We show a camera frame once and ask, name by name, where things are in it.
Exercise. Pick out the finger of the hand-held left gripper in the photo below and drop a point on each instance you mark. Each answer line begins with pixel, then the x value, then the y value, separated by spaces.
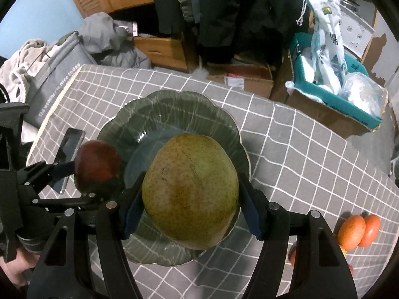
pixel 68 201
pixel 37 173

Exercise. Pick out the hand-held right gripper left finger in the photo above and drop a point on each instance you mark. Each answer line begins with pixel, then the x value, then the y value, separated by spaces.
pixel 134 207

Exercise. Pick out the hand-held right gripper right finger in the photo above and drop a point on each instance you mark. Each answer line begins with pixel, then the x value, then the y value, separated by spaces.
pixel 249 207

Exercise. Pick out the dark red apple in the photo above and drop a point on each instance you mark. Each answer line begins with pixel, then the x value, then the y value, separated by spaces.
pixel 98 165

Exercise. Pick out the green mango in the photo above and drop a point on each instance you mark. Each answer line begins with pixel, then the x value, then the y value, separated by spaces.
pixel 190 193

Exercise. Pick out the green scalloped plate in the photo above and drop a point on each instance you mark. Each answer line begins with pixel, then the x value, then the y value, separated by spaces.
pixel 174 115

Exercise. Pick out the person's left hand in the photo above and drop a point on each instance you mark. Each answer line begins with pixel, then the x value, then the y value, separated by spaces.
pixel 12 271

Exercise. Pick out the dark blue rectangular case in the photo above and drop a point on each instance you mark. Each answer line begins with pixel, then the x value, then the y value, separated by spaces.
pixel 70 143

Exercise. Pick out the grey checked tablecloth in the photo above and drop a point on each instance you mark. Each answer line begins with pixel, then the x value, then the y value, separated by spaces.
pixel 311 162

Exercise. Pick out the beige blanket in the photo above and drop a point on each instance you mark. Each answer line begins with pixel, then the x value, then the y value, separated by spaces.
pixel 18 68

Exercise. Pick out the grey fabric storage bag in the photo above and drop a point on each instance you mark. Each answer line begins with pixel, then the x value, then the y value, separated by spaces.
pixel 53 78

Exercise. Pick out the orange tangerine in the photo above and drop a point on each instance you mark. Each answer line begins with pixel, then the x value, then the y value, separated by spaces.
pixel 371 229
pixel 350 232

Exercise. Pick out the brown cardboard box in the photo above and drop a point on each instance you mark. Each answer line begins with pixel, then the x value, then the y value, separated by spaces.
pixel 249 90

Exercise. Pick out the grey crumpled jacket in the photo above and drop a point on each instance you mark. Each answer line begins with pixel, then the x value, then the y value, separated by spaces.
pixel 103 34

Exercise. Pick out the teal plastic bin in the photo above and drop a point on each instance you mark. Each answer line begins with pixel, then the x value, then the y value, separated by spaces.
pixel 300 65

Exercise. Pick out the wooden drawer box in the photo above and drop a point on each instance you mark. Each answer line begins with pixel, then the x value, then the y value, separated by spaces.
pixel 162 53

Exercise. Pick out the clear plastic bag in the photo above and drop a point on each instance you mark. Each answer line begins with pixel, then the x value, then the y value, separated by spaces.
pixel 364 93

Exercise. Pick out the white printed plastic bag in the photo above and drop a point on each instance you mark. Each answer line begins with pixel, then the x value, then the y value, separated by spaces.
pixel 327 53

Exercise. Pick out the black hanging coat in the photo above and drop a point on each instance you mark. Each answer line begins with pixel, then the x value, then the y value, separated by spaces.
pixel 249 12

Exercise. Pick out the white dotted storage box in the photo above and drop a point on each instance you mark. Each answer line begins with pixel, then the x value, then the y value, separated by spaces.
pixel 355 31

